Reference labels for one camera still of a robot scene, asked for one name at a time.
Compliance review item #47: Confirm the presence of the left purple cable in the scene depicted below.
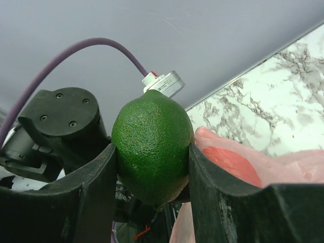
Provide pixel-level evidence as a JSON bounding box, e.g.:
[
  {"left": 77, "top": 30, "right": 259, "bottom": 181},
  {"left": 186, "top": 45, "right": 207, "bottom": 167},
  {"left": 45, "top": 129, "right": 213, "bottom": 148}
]
[{"left": 0, "top": 37, "right": 147, "bottom": 149}]

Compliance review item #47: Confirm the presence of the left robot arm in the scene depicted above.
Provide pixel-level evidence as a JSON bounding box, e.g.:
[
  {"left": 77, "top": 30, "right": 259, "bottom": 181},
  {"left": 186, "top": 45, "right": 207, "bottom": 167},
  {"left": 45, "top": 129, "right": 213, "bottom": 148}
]
[{"left": 2, "top": 88, "right": 116, "bottom": 194}]

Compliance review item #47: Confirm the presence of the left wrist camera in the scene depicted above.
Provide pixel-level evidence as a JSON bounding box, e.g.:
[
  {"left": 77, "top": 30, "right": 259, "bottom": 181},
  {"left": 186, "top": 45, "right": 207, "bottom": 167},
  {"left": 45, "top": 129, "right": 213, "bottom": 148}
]
[{"left": 142, "top": 71, "right": 185, "bottom": 98}]

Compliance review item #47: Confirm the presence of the pink plastic bag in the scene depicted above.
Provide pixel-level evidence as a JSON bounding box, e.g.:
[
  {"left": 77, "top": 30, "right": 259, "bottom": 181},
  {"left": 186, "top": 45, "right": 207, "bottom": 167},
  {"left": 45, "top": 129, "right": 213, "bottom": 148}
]
[{"left": 170, "top": 127, "right": 323, "bottom": 242}]

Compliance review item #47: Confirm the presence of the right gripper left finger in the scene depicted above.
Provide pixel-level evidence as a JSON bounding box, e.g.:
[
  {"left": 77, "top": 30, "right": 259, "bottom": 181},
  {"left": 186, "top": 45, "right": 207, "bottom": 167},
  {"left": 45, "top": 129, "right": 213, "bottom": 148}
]
[{"left": 1, "top": 144, "right": 117, "bottom": 242}]

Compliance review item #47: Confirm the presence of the red fake fruit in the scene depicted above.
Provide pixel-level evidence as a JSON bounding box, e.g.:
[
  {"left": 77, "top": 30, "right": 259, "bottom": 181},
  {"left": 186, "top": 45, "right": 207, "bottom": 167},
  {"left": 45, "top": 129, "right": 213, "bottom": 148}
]
[{"left": 202, "top": 146, "right": 262, "bottom": 188}]

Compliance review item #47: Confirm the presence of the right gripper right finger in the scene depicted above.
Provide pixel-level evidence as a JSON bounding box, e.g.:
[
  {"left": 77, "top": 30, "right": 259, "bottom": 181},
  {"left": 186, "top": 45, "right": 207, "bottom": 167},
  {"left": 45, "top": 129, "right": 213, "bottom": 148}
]
[{"left": 189, "top": 145, "right": 323, "bottom": 243}]

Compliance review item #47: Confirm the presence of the green fake lime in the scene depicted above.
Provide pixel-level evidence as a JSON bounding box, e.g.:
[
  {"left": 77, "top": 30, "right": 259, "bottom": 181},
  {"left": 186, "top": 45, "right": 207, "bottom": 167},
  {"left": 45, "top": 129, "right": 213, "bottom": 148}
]
[{"left": 111, "top": 90, "right": 194, "bottom": 211}]

